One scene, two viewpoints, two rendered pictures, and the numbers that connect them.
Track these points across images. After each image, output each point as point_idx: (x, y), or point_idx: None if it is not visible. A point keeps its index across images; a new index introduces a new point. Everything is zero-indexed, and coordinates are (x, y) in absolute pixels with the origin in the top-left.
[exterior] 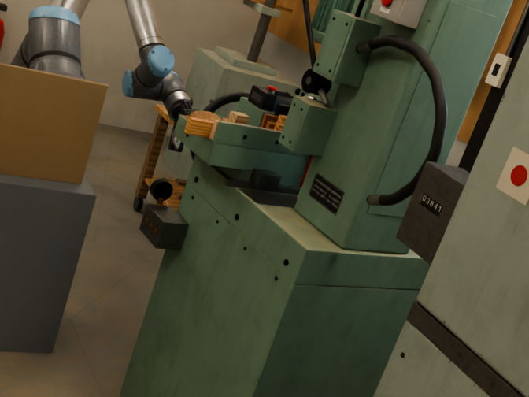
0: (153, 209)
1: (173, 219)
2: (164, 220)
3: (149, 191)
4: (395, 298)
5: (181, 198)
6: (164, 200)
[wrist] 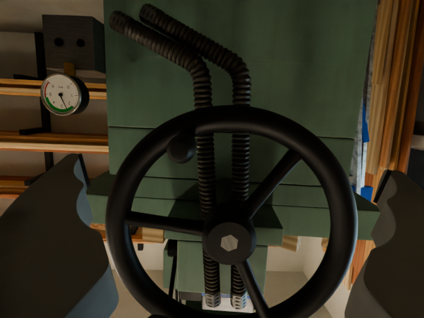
0: (63, 72)
1: (99, 77)
2: (86, 77)
3: (41, 85)
4: None
5: (106, 98)
6: (78, 79)
